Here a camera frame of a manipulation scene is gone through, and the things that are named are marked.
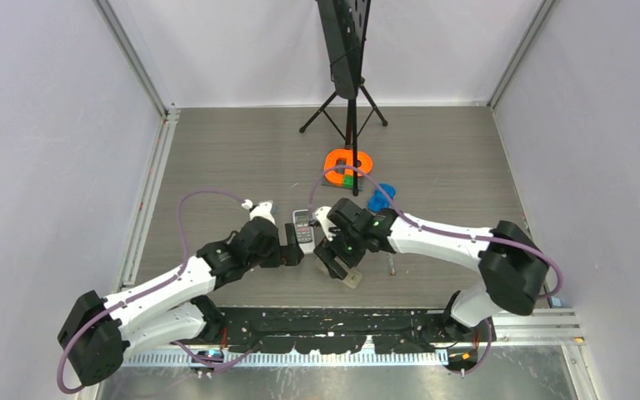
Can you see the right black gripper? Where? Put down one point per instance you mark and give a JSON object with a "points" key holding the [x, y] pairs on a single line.
{"points": [[327, 254]]}

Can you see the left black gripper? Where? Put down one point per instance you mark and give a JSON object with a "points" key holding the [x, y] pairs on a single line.
{"points": [[292, 252]]}

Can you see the white air conditioner remote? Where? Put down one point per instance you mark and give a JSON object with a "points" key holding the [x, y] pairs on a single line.
{"points": [[301, 220]]}

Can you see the beige remote control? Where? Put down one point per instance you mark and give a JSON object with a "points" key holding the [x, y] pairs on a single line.
{"points": [[346, 275]]}

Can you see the clear handle screwdriver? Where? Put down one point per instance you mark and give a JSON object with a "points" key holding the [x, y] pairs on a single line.
{"points": [[391, 265]]}

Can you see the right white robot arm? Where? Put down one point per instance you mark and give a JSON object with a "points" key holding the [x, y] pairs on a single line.
{"points": [[512, 274]]}

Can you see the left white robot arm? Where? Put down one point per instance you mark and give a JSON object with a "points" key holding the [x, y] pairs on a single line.
{"points": [[99, 333]]}

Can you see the blue toy car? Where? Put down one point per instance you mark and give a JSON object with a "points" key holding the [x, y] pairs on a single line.
{"points": [[381, 197]]}

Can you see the orange and green block toy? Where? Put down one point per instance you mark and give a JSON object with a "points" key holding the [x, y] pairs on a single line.
{"points": [[338, 175]]}

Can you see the black tripod stand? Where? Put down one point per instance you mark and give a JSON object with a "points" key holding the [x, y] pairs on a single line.
{"points": [[344, 29]]}

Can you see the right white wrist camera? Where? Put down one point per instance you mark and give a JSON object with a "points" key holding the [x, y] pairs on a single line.
{"points": [[329, 228]]}

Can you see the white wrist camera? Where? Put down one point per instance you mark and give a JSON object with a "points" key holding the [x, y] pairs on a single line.
{"points": [[329, 228], [263, 209]]}

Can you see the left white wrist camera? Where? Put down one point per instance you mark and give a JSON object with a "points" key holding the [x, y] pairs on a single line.
{"points": [[263, 209]]}

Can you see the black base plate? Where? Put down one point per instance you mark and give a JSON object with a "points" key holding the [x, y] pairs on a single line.
{"points": [[334, 330]]}

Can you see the slotted cable duct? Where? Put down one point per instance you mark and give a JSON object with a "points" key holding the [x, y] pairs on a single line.
{"points": [[170, 358]]}

